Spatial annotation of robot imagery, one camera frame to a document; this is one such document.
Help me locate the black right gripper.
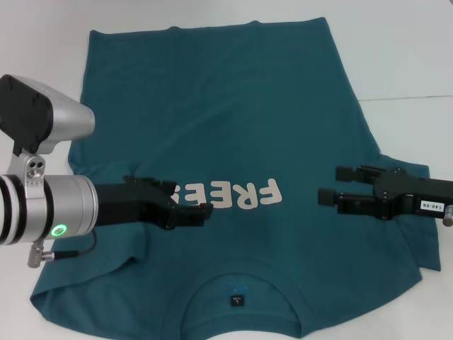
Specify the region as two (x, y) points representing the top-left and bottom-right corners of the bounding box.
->
(317, 163), (453, 223)

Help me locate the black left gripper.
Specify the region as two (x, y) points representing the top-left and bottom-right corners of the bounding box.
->
(94, 174), (214, 232)

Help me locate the teal t-shirt with FREE print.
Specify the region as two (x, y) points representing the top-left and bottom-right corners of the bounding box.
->
(28, 16), (443, 340)

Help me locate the left arm cable with plug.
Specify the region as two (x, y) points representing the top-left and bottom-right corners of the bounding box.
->
(27, 232), (98, 269)

